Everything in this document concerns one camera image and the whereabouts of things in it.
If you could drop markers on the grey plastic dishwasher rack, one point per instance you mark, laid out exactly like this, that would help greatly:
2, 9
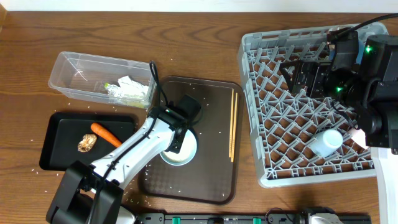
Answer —
282, 125

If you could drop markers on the wooden chopstick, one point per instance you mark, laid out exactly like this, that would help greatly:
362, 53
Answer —
231, 123
234, 127

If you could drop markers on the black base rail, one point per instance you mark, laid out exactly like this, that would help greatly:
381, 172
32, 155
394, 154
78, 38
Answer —
160, 218

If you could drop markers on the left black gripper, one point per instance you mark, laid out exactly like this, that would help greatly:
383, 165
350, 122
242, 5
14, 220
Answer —
176, 150

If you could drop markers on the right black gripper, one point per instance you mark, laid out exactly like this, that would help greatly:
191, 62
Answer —
319, 72

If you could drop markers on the light blue cup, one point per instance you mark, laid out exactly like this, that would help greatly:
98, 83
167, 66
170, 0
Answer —
326, 142

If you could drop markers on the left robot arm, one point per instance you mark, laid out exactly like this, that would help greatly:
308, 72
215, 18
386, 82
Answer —
93, 193

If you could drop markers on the clear plastic bin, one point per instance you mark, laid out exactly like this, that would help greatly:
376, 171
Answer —
82, 77

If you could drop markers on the white napkin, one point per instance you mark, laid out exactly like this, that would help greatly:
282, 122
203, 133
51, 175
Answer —
132, 89

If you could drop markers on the orange carrot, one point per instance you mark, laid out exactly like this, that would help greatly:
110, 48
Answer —
105, 134

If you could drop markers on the light blue rice bowl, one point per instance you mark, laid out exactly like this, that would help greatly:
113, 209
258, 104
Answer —
186, 154

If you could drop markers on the brown mushroom scrap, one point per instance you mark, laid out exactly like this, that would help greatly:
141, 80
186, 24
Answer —
87, 143

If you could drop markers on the black plastic tray bin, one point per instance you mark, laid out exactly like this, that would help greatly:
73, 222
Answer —
66, 130

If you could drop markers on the pink cup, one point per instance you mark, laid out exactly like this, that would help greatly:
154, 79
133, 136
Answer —
359, 137

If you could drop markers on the large blue plate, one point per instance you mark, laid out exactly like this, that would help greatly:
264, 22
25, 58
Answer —
361, 47

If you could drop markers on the dark brown serving tray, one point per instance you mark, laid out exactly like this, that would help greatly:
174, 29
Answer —
210, 177

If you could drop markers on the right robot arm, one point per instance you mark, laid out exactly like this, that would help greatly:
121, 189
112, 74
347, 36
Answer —
365, 80

